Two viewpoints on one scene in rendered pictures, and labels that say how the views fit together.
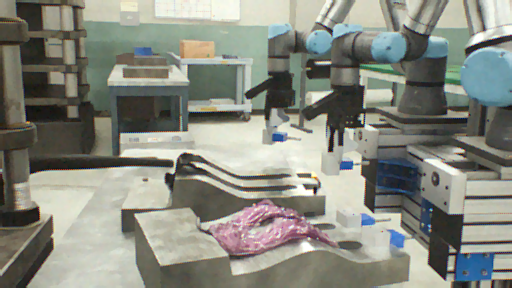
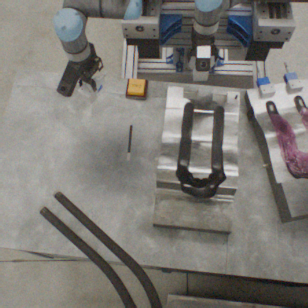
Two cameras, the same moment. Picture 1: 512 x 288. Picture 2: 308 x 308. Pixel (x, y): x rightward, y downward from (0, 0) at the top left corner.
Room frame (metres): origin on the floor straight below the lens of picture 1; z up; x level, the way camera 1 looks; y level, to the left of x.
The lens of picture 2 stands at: (1.39, 0.55, 2.10)
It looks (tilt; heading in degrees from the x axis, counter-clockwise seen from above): 69 degrees down; 286
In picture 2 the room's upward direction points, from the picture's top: 4 degrees counter-clockwise
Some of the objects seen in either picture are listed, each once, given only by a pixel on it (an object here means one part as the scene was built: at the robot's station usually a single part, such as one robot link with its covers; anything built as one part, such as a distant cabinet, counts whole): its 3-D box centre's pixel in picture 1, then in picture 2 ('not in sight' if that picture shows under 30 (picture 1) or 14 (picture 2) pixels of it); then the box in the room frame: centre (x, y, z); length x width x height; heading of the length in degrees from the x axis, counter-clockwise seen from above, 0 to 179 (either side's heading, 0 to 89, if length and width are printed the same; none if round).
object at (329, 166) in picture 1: (346, 163); (199, 61); (1.43, -0.25, 0.93); 0.13 x 0.05 x 0.05; 103
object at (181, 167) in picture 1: (230, 171); (202, 146); (1.37, 0.07, 0.92); 0.35 x 0.16 x 0.09; 95
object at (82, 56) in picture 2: (278, 65); (75, 47); (1.79, -0.07, 1.17); 0.08 x 0.08 x 0.05
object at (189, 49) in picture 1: (196, 52); not in sight; (7.25, 0.83, 0.94); 0.41 x 0.33 x 0.29; 110
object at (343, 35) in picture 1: (347, 45); (209, 3); (1.43, -0.23, 1.25); 0.09 x 0.08 x 0.11; 42
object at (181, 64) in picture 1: (209, 87); not in sight; (7.27, 0.67, 0.47); 1.10 x 0.52 x 0.94; 110
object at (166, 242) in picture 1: (269, 246); (300, 144); (1.03, -0.03, 0.86); 0.50 x 0.26 x 0.11; 112
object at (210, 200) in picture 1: (224, 188); (198, 155); (1.38, 0.09, 0.87); 0.50 x 0.26 x 0.14; 95
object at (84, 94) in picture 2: (282, 137); (95, 84); (1.78, -0.09, 0.93); 0.13 x 0.05 x 0.05; 67
